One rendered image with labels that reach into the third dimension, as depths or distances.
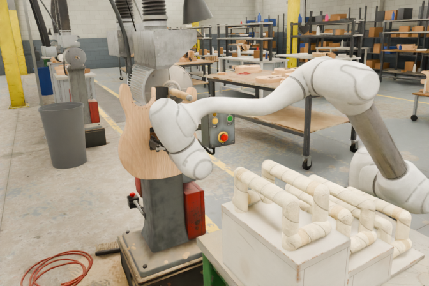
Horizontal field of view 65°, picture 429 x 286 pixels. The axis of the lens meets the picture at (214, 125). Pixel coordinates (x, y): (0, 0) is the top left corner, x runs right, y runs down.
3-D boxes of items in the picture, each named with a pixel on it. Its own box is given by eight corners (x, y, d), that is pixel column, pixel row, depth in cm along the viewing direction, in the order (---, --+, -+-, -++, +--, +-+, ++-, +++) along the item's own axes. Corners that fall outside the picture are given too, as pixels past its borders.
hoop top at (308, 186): (259, 171, 83) (259, 159, 82) (269, 168, 85) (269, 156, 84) (321, 204, 67) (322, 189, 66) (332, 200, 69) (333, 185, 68)
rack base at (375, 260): (265, 244, 95) (265, 216, 93) (306, 226, 104) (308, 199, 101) (346, 308, 73) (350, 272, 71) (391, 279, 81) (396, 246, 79)
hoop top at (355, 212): (323, 203, 99) (324, 193, 98) (330, 200, 101) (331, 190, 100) (386, 236, 83) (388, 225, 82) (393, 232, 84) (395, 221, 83)
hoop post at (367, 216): (354, 240, 81) (357, 205, 79) (362, 235, 83) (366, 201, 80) (366, 246, 79) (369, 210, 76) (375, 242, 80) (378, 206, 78)
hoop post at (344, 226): (331, 251, 77) (333, 215, 75) (339, 246, 79) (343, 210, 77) (342, 259, 75) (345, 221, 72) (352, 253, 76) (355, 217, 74)
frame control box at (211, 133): (183, 149, 197) (180, 105, 190) (215, 142, 207) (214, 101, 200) (201, 161, 176) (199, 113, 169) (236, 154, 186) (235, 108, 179)
